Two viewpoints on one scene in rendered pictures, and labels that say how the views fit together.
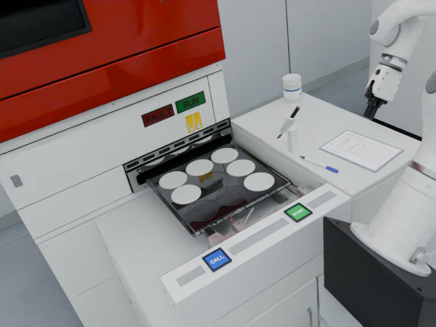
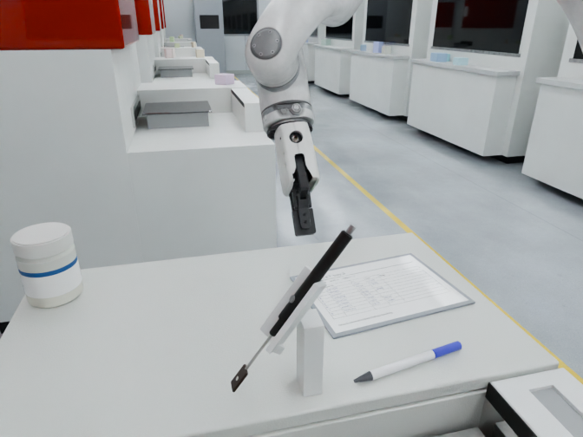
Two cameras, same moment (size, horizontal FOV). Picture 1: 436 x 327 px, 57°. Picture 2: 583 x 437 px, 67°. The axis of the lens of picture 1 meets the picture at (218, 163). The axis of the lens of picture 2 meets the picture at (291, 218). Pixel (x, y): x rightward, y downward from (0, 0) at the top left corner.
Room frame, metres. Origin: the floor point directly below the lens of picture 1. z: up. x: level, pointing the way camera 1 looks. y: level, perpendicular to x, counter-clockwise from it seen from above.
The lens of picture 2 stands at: (1.05, 0.09, 1.31)
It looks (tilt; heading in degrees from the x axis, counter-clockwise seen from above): 24 degrees down; 282
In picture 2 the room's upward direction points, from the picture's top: straight up
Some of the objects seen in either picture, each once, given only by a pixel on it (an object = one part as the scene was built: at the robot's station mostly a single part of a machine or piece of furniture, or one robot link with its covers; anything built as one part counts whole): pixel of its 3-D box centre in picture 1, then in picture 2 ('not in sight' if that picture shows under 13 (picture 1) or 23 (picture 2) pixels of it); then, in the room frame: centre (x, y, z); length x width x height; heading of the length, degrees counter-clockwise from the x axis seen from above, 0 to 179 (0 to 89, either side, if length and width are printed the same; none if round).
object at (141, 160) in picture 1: (179, 143); not in sight; (1.30, 0.13, 0.96); 0.44 x 0.01 x 0.02; 115
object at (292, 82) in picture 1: (292, 87); (49, 264); (1.47, -0.35, 1.01); 0.07 x 0.07 x 0.10
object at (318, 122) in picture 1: (320, 148); (259, 353); (1.19, -0.37, 0.89); 0.62 x 0.35 x 0.14; 25
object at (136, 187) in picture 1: (183, 158); not in sight; (1.30, 0.13, 0.89); 0.44 x 0.02 x 0.10; 115
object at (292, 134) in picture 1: (289, 131); (293, 335); (1.12, -0.25, 1.03); 0.06 x 0.04 x 0.13; 25
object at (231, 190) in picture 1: (215, 181); not in sight; (1.11, 0.02, 0.90); 0.34 x 0.34 x 0.01; 25
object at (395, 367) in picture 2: (318, 163); (409, 361); (1.00, -0.30, 0.97); 0.14 x 0.01 x 0.01; 35
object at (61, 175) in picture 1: (130, 147); not in sight; (1.23, 0.29, 1.02); 0.82 x 0.03 x 0.40; 115
